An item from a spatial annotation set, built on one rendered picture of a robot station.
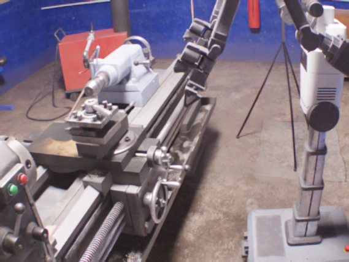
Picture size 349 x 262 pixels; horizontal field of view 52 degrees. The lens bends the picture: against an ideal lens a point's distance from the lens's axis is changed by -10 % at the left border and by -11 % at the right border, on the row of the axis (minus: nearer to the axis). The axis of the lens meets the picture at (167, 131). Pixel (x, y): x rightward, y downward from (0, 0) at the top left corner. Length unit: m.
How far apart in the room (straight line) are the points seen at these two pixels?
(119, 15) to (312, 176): 3.34
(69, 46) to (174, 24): 1.85
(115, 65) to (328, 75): 1.22
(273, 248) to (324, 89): 0.95
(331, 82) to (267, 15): 4.03
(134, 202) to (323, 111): 0.94
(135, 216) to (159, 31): 4.46
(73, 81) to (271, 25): 2.86
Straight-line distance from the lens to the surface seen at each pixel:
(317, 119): 1.75
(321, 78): 1.66
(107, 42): 4.68
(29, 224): 1.25
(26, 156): 1.48
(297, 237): 2.21
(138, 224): 1.86
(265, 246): 2.19
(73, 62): 4.80
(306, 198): 2.04
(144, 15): 6.03
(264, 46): 5.76
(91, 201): 1.69
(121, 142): 1.83
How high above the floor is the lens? 1.83
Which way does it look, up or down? 28 degrees down
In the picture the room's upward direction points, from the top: 6 degrees counter-clockwise
